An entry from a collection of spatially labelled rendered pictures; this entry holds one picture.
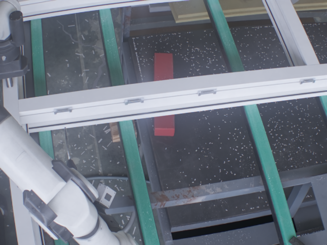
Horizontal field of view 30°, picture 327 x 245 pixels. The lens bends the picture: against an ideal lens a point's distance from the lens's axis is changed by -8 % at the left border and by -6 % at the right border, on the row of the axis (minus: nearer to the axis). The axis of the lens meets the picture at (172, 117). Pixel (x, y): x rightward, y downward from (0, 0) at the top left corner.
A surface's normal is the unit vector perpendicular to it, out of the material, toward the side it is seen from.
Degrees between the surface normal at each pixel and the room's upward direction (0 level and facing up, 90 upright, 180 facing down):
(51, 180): 22
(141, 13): 0
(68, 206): 30
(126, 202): 0
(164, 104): 90
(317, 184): 0
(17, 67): 90
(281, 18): 90
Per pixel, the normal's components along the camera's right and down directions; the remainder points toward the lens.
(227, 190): 0.07, -0.57
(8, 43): 0.51, 0.07
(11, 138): 0.36, -0.34
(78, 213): 0.32, -0.07
